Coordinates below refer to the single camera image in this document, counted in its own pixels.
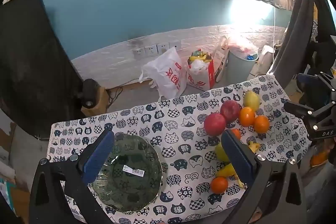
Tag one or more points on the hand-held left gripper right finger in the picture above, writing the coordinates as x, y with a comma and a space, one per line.
236, 154

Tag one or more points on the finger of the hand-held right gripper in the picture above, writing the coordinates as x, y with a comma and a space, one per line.
299, 108
307, 81

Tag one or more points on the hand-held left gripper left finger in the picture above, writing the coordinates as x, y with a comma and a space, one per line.
97, 158

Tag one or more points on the yellow banana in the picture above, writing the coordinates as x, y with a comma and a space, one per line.
226, 171

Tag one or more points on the orange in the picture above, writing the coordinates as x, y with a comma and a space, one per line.
237, 133
261, 124
219, 184
246, 116

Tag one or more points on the red apple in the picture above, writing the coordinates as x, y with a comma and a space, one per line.
214, 123
230, 111

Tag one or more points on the green glass plate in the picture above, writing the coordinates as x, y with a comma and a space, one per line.
131, 187

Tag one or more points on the orange packet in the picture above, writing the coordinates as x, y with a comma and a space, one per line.
319, 158

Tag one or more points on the white kettle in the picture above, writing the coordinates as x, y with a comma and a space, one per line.
265, 61

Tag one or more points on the grey clothes on chair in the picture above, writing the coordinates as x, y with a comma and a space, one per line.
299, 29

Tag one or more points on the cat print tablecloth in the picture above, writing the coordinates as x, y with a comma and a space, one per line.
183, 150

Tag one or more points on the black speaker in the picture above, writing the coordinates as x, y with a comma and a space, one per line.
90, 92

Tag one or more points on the light blue trash bin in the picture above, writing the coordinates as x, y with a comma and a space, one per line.
239, 69

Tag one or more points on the pink plastic bin liner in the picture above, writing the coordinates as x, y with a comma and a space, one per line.
241, 45

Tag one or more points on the red paper bag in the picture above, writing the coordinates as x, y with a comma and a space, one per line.
200, 79

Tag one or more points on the blue white box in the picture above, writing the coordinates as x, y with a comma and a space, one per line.
5, 190

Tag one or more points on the white plastic bag red print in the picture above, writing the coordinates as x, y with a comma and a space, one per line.
168, 74

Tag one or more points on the black panel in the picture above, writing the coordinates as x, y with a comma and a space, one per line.
29, 56

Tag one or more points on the white wall socket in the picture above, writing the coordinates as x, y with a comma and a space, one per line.
162, 48
174, 45
150, 50
137, 52

